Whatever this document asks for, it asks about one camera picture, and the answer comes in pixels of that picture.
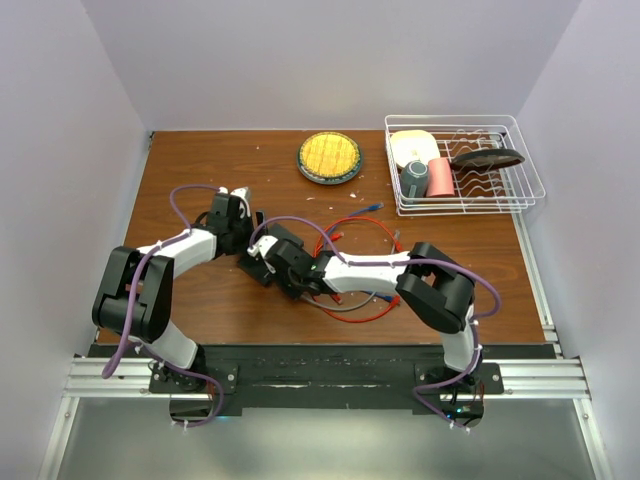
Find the black network switch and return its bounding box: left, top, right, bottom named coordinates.
left=236, top=223, right=309, bottom=298

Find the grey ethernet cable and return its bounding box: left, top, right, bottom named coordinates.
left=302, top=229, right=404, bottom=314

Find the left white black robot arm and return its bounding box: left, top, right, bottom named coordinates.
left=91, top=187, right=255, bottom=392

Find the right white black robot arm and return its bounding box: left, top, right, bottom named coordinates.
left=249, top=235, right=481, bottom=393

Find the yellow round plate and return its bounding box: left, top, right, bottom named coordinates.
left=296, top=131, right=363, bottom=185

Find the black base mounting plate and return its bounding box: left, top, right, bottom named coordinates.
left=148, top=344, right=504, bottom=419

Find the grey mug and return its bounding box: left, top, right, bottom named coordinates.
left=400, top=160, right=429, bottom=199

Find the cream plate in rack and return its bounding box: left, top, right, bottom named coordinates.
left=390, top=130, right=441, bottom=170

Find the pink cup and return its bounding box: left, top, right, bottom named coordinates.
left=426, top=157, right=454, bottom=198

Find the dark brown plate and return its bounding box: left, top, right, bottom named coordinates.
left=451, top=148, right=525, bottom=172

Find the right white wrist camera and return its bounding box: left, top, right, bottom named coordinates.
left=247, top=235, right=278, bottom=260

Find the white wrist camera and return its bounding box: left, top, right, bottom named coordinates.
left=247, top=235, right=278, bottom=260
left=216, top=186, right=251, bottom=220

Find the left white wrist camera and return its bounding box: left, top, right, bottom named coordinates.
left=216, top=186, right=251, bottom=220

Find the short red ethernet cable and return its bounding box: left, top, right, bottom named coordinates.
left=312, top=230, right=346, bottom=305

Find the blue ethernet cable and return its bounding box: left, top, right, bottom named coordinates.
left=347, top=202, right=396, bottom=302

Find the long red ethernet cable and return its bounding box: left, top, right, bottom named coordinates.
left=312, top=215, right=405, bottom=324

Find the white wire dish rack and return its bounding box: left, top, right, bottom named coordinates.
left=385, top=114, right=546, bottom=216

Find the aluminium frame rail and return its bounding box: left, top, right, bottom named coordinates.
left=37, top=319, right=614, bottom=480

